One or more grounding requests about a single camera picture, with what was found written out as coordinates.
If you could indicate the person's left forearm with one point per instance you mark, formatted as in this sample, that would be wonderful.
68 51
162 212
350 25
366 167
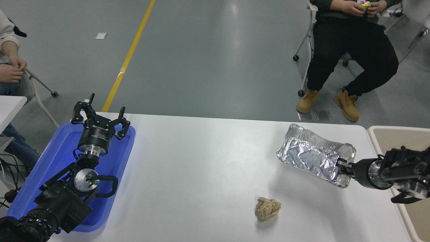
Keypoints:
10 49

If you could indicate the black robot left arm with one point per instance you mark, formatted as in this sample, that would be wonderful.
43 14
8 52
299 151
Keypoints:
63 201

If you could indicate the silver foil tray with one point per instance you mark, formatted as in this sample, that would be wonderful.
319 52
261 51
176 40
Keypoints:
309 154

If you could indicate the large pale bin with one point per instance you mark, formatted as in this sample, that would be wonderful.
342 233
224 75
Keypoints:
396 139

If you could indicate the white side table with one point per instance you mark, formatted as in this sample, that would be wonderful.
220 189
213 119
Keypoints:
10 109

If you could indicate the grey wheeled chair frame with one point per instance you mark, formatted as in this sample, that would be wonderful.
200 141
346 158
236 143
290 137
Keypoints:
40 101

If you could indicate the person's right hand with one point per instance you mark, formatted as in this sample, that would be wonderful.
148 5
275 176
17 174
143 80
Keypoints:
346 7
10 74

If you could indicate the person's left hand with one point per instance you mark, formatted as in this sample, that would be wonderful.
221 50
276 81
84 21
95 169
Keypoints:
378 6
18 63

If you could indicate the white paper scrap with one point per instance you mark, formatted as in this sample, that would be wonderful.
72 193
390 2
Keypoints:
100 35

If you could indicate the person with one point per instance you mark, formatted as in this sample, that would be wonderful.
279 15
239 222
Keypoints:
5 30
352 43

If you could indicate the colourful puzzle cube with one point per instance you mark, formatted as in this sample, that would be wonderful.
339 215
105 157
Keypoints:
364 6

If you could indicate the blue plastic tray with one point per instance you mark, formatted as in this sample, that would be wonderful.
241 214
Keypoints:
114 161

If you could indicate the crumpled tan paper ball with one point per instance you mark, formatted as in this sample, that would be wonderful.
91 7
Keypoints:
267 210

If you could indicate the white wheeled chair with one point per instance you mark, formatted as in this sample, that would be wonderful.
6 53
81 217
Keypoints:
416 38
305 40

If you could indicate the yellow floor tape line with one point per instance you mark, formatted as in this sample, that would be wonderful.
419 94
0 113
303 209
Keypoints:
129 57

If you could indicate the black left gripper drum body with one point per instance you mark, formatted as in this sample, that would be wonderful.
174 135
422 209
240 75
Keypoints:
96 136

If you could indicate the metal floor plate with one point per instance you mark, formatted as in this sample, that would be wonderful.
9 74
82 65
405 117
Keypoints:
306 116
323 115

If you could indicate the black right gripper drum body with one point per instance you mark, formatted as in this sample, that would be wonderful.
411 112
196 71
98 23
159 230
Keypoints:
362 173

